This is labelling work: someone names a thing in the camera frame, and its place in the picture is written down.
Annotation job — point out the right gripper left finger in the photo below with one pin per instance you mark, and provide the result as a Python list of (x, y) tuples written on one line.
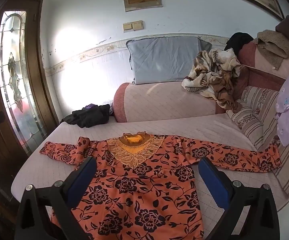
[(45, 213)]

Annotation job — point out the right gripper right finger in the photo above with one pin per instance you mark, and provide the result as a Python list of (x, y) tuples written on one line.
[(249, 212)]

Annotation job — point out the orange black floral shirt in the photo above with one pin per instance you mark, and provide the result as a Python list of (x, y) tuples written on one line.
[(144, 185)]

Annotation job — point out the black clothes pile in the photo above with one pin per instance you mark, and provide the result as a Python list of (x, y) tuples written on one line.
[(89, 116)]

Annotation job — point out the striped floral cushion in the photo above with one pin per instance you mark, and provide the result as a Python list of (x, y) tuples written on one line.
[(256, 120)]

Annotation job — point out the wooden stained glass door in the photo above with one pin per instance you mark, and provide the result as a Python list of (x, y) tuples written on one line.
[(27, 115)]

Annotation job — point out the pink quilted bolster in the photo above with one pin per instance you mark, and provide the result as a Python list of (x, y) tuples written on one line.
[(160, 101)]

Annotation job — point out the pink red folded quilt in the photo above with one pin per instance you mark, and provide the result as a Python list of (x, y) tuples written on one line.
[(256, 71)]

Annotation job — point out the brown cream floral blanket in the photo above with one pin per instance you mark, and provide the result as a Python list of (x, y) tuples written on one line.
[(213, 75)]

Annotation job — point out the beige fleece garment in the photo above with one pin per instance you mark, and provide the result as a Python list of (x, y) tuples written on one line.
[(273, 46)]

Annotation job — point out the black garment on sofa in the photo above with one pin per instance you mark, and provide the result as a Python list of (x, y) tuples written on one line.
[(237, 41)]

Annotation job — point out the grey blue pillow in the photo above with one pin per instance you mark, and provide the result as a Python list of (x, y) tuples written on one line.
[(163, 59)]

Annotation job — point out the beige wall switch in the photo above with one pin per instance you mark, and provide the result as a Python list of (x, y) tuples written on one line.
[(133, 26)]

